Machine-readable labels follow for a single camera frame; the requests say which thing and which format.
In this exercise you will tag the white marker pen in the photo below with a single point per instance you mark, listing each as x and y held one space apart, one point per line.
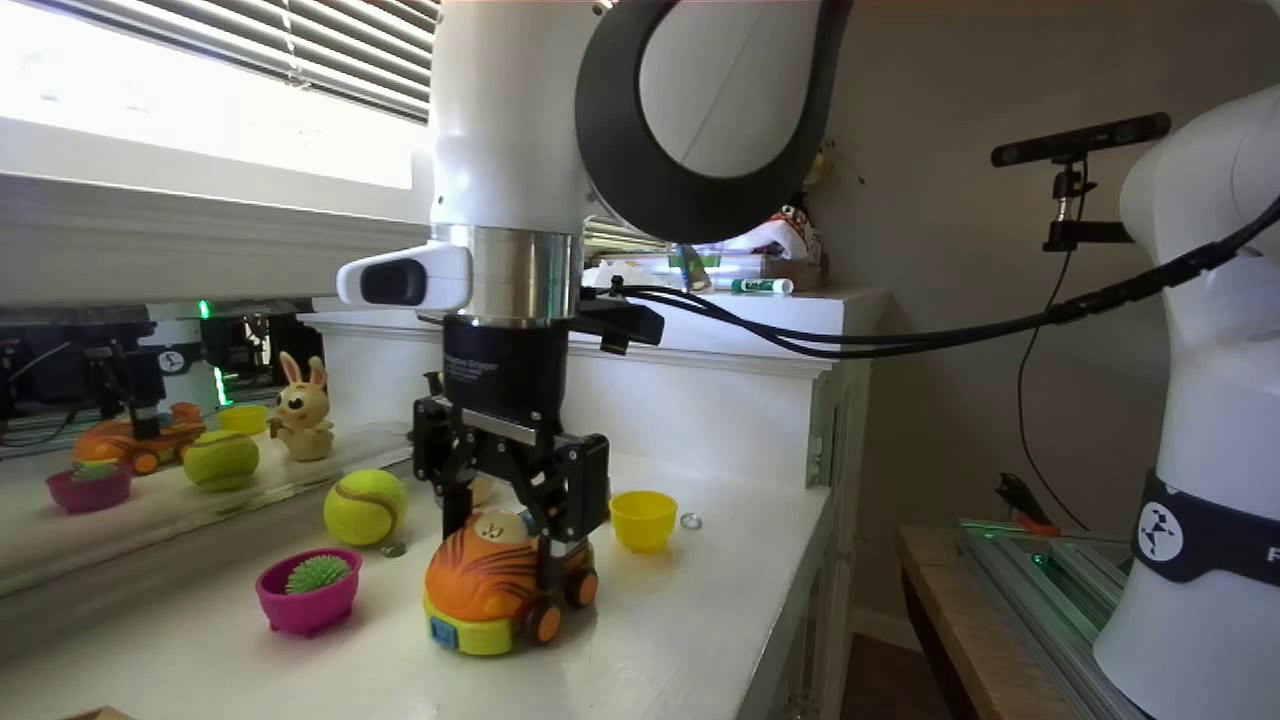
753 284

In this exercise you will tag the small green ball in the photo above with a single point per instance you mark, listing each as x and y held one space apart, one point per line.
317 575

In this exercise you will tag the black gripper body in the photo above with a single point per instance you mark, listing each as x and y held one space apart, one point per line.
504 367

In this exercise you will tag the clear plastic bag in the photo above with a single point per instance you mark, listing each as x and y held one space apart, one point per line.
781 240

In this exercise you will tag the white counter cabinet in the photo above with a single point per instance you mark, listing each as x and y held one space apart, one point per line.
812 584

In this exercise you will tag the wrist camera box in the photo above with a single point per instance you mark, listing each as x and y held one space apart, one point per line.
400 281

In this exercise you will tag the aluminium profile rails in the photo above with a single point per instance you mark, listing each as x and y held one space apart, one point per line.
1053 600

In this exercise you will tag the white raised shelf unit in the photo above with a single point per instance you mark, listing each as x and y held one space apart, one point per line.
720 403

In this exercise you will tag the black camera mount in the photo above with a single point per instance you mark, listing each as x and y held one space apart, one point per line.
1075 215

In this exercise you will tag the black stereo camera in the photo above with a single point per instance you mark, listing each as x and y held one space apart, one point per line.
1080 139

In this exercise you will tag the orange toy car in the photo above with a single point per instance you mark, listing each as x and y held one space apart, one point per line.
482 584

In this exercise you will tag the small yellow plastic cup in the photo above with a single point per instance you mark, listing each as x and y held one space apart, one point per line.
643 520

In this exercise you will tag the yellow-green tennis ball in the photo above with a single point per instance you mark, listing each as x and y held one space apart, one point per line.
362 507

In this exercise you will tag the black plug bundle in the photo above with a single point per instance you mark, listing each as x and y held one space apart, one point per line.
1025 502

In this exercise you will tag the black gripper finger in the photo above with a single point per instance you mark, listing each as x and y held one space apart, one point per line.
577 484
438 444

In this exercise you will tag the brown wooden table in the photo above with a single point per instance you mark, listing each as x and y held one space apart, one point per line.
933 600

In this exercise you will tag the white window blind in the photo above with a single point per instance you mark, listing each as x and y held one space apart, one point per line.
294 53

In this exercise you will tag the pink plastic bowl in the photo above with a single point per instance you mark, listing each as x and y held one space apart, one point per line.
304 608

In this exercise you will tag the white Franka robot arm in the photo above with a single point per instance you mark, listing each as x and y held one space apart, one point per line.
504 133

